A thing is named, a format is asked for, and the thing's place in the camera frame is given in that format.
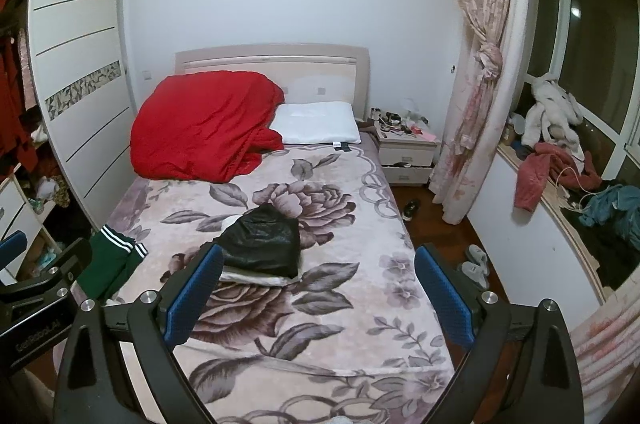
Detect white wardrobe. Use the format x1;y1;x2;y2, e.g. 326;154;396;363
27;0;138;235

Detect group of small toiletries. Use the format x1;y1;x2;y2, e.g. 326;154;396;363
367;104;438;140

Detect teal garment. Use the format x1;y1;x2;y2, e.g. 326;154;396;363
579;184;640;255

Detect pink floral curtain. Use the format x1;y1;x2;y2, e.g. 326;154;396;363
429;0;533;225

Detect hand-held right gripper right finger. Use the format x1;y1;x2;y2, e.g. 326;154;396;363
414;243;586;424

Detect white nightstand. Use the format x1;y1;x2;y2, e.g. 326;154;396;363
375;124;442;187

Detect black garment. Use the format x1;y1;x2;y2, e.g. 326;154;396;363
565;204;640;290

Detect white plush garment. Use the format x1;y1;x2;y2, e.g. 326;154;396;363
522;73;585;150

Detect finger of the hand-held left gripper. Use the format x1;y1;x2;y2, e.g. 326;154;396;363
47;238;95;287
0;230;27;262

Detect window sill ledge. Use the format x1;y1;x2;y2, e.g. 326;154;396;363
497;139;640;305

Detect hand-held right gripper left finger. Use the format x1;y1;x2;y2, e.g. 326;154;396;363
52;241;224;424

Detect red quilt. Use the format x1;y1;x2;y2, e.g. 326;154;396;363
130;71;286;184

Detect floral printed blanket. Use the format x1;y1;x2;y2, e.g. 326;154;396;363
52;141;456;424

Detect pink patterned cloth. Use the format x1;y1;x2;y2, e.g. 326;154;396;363
570;271;640;424

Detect beige bed headboard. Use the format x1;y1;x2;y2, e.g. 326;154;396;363
174;44;373;120

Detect pink garment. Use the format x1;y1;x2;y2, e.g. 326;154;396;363
514;141;603;213

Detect green striped pants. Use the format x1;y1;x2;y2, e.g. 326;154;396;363
77;225;149;300

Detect white shelf unit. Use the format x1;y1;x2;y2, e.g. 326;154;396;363
0;174;66;285

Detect white slipper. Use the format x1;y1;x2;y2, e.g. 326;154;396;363
465;244;489;267
460;261;491;290

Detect window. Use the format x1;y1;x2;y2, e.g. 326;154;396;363
525;0;640;140

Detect black leather jacket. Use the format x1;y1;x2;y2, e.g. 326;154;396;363
219;203;302;279

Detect white folded garment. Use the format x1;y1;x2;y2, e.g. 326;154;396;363
212;216;301;287

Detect red hanging clothes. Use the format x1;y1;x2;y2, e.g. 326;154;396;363
0;0;41;175

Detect white pillow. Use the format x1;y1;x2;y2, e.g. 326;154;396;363
269;101;362;147

